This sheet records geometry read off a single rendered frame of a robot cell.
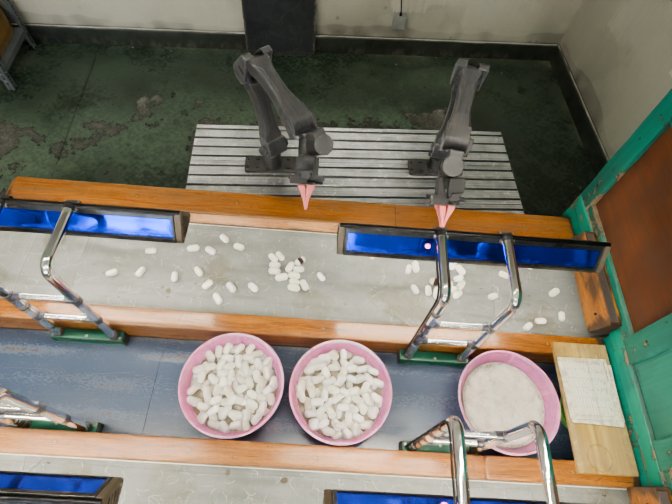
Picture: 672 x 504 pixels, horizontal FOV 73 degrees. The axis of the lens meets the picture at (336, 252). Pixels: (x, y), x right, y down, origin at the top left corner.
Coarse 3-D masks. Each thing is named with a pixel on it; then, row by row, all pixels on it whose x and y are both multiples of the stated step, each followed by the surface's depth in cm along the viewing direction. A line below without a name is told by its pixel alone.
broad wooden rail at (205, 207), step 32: (32, 192) 141; (64, 192) 142; (96, 192) 142; (128, 192) 143; (160, 192) 144; (192, 192) 145; (224, 192) 145; (224, 224) 142; (256, 224) 142; (288, 224) 142; (320, 224) 142; (384, 224) 143; (416, 224) 144; (448, 224) 144; (480, 224) 145; (512, 224) 146; (544, 224) 147
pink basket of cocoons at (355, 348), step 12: (312, 348) 121; (324, 348) 123; (336, 348) 124; (348, 348) 124; (360, 348) 123; (300, 360) 119; (372, 360) 122; (300, 372) 121; (384, 372) 119; (384, 384) 120; (384, 396) 119; (384, 408) 116; (300, 420) 112; (384, 420) 113; (312, 432) 111; (372, 432) 111; (336, 444) 109; (348, 444) 109
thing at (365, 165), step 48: (240, 144) 169; (288, 144) 170; (336, 144) 171; (384, 144) 173; (480, 144) 178; (240, 192) 157; (288, 192) 159; (336, 192) 160; (384, 192) 161; (432, 192) 163; (480, 192) 164
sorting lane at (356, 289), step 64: (0, 256) 132; (64, 256) 133; (128, 256) 134; (192, 256) 136; (256, 256) 137; (320, 256) 138; (384, 320) 129; (448, 320) 130; (512, 320) 132; (576, 320) 133
